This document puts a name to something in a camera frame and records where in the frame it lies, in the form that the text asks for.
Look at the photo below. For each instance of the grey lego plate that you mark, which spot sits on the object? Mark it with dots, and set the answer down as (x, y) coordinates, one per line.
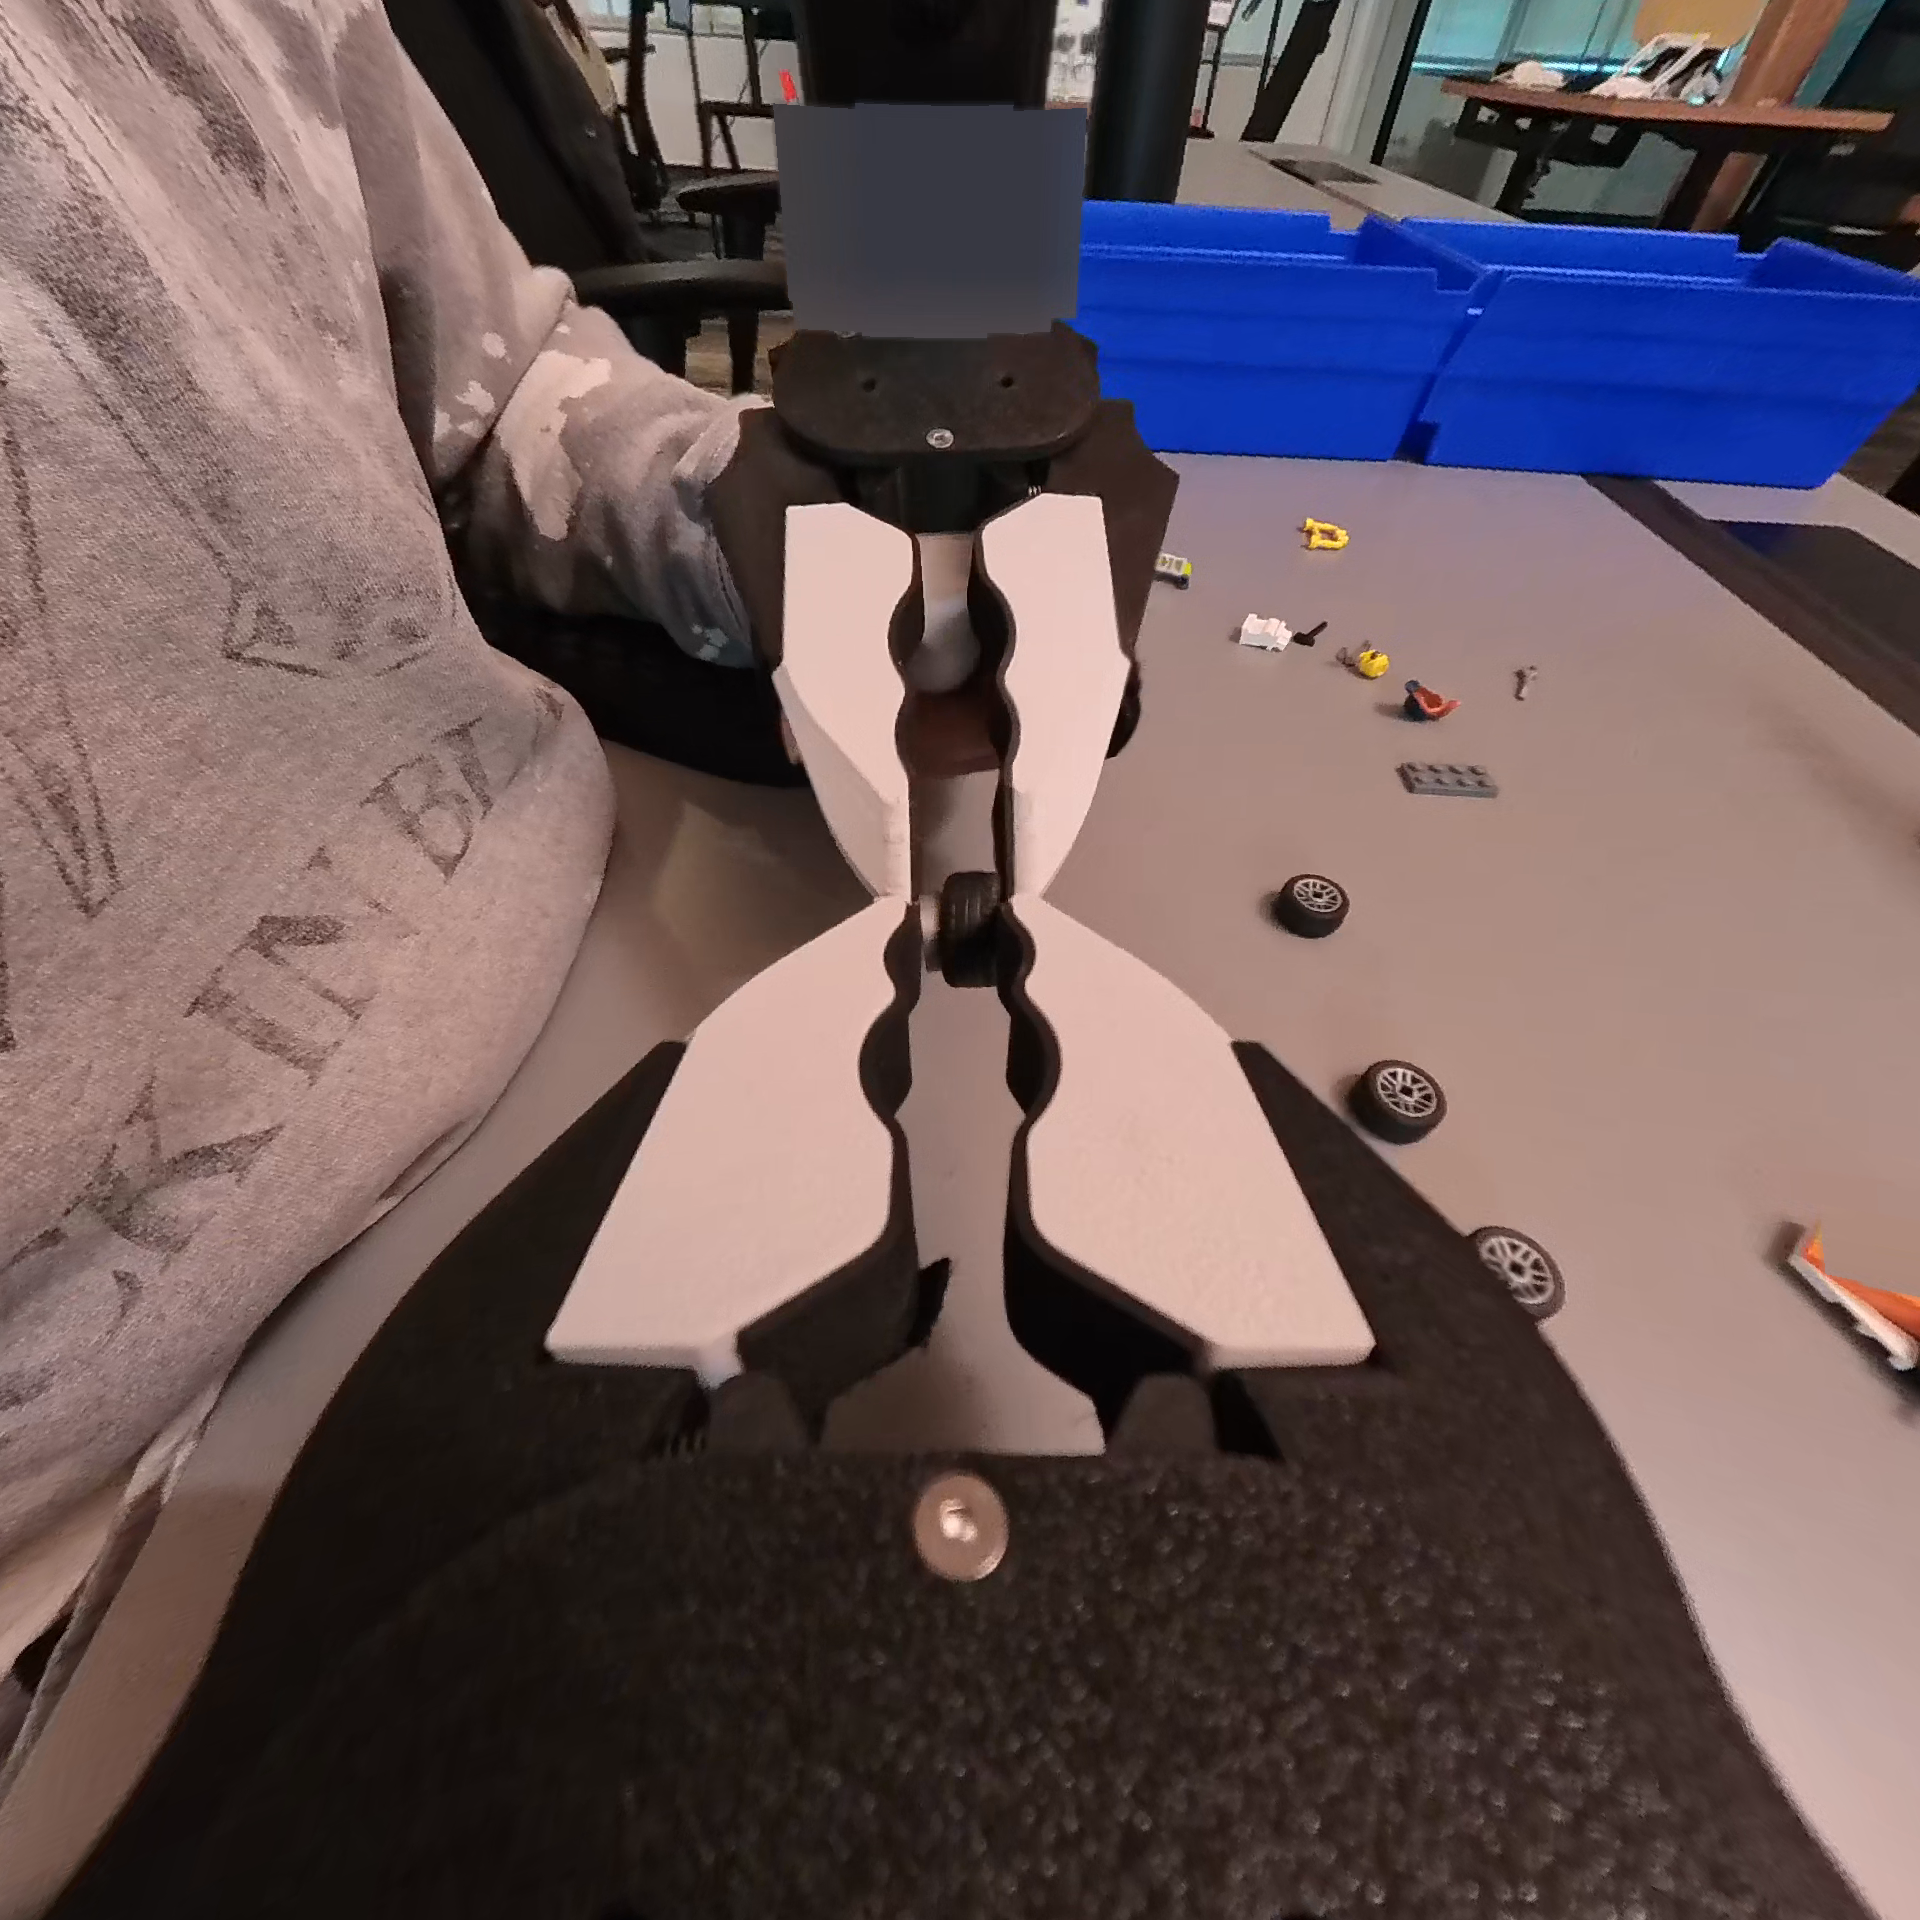
(1447, 783)

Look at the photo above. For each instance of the orange white lego car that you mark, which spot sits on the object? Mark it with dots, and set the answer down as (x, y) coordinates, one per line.
(1861, 1297)

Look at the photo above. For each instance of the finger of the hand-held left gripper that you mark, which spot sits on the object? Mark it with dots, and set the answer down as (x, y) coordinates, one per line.
(849, 691)
(1066, 676)

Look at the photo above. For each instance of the black lego tire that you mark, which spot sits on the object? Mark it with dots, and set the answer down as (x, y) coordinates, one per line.
(1519, 1273)
(1312, 908)
(1396, 1103)
(971, 928)

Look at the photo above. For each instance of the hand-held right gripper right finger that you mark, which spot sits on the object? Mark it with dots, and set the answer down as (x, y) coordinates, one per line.
(1186, 1186)

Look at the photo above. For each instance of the small dark lego pieces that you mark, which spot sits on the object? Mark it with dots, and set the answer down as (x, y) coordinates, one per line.
(1266, 631)

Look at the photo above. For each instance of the wooden office desk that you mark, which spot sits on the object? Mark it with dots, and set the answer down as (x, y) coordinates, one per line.
(1681, 122)

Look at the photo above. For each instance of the black office chair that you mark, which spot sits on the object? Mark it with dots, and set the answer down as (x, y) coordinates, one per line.
(601, 151)

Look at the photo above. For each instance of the black honeycomb wrist rest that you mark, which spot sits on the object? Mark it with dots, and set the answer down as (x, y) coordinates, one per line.
(689, 720)

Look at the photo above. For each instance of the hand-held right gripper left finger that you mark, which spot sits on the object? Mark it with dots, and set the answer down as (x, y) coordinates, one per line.
(736, 1186)

